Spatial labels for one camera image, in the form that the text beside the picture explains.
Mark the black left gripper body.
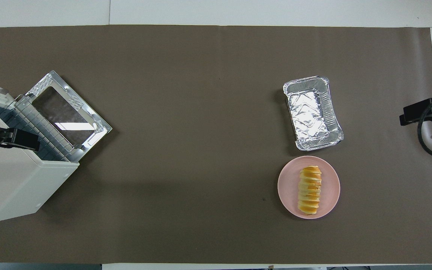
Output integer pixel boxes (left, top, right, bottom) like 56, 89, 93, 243
0, 112, 39, 151

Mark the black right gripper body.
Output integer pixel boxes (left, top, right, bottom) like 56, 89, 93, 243
400, 94, 432, 126

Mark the aluminium foil tray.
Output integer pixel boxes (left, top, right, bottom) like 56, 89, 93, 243
283, 76, 344, 151

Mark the sliced golden bread loaf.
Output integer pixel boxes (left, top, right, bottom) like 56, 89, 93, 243
297, 166, 322, 216

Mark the white toaster oven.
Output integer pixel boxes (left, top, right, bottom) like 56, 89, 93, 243
0, 75, 80, 224

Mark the chrome glass oven door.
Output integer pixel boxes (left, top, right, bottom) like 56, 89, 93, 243
25, 70, 113, 162

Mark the pink round plate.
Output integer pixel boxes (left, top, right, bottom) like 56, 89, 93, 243
277, 156, 341, 220

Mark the brown table mat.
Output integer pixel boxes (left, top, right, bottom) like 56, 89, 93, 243
0, 25, 432, 264

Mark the oven wire rack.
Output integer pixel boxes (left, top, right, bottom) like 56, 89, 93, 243
13, 96, 85, 162

